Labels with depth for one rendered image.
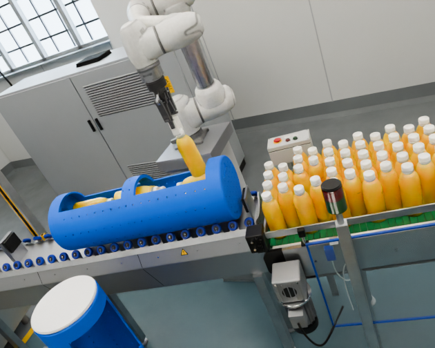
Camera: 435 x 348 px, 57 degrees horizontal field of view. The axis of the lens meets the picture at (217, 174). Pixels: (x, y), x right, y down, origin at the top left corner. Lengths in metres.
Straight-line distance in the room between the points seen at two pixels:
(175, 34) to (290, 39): 2.88
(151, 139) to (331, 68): 1.94
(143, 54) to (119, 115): 2.27
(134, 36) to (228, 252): 0.96
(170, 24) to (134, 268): 1.13
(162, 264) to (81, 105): 2.29
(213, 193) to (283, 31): 2.86
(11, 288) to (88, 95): 1.92
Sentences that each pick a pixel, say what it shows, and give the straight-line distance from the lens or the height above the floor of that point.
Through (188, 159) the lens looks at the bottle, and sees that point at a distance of 1.64.
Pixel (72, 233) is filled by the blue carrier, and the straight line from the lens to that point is 1.98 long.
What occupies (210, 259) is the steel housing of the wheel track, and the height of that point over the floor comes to 0.83.
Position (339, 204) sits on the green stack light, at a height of 1.20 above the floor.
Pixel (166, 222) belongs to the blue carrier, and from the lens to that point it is 1.74.
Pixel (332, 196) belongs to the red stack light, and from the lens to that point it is 1.27.
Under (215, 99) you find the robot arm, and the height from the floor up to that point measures 1.27.
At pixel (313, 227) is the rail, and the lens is 1.58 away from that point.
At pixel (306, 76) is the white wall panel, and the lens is 4.38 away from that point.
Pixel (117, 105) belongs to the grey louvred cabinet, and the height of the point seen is 1.08.
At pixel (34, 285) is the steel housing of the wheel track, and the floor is 0.84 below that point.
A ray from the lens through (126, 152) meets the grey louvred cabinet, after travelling 3.94.
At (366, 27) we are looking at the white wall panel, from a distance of 4.18.
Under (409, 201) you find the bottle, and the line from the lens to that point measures 1.61.
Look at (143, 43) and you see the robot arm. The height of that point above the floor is 1.78.
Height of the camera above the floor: 2.00
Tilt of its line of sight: 29 degrees down
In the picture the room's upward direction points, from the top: 23 degrees counter-clockwise
